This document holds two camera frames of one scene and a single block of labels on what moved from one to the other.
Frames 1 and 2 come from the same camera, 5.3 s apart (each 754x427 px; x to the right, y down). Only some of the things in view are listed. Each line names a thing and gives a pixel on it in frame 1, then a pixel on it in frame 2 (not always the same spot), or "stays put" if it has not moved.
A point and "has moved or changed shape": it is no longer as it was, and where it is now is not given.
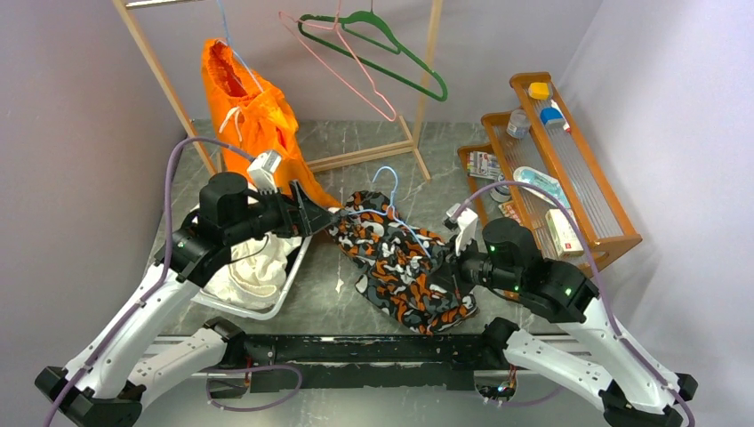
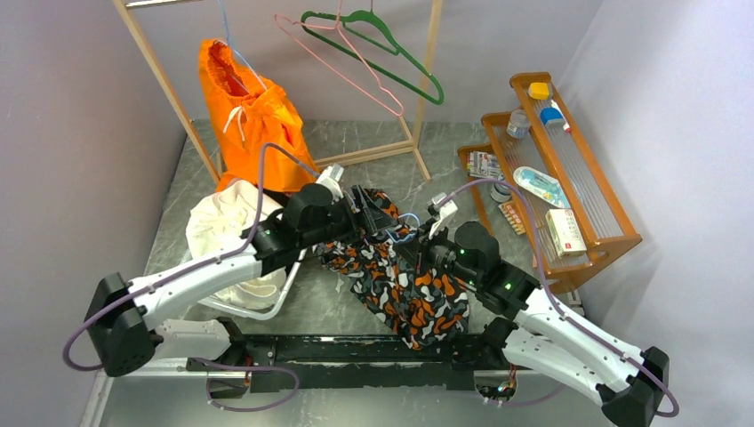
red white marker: (566, 126) stays put
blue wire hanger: (390, 210) to (405, 238)
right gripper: (450, 269) to (417, 249)
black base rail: (297, 361) stays put
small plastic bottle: (519, 124) stays put
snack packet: (485, 165) stays put
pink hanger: (340, 35) has moved or changed shape
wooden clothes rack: (412, 149) stays put
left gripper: (314, 216) to (377, 219)
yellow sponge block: (539, 91) stays put
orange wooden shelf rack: (539, 170) stays put
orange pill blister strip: (509, 210) stays put
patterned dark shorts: (403, 268) has moved or changed shape
